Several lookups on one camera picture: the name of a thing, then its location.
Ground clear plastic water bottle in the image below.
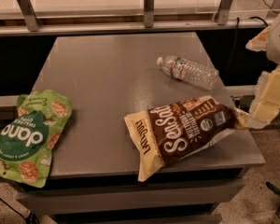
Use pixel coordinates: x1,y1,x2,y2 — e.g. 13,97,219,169
157,56,219,90

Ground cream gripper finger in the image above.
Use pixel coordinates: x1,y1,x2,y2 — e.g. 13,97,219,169
245,26,271,52

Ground green rice chips bag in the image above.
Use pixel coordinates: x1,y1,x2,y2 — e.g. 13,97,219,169
0,90,72,188

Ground black cable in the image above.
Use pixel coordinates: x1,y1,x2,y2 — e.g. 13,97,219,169
224,16,269,77

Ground cream foam padded gripper finger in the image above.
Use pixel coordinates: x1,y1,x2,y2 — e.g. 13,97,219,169
249,65,280,129

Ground grey drawer cabinet front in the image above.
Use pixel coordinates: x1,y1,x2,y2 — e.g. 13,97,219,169
17,178,245,216

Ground brown sea salt chip bag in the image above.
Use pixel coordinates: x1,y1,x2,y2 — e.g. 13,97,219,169
124,96,249,182

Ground metal railing frame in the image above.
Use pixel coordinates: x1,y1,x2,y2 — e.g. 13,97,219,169
0,0,280,36

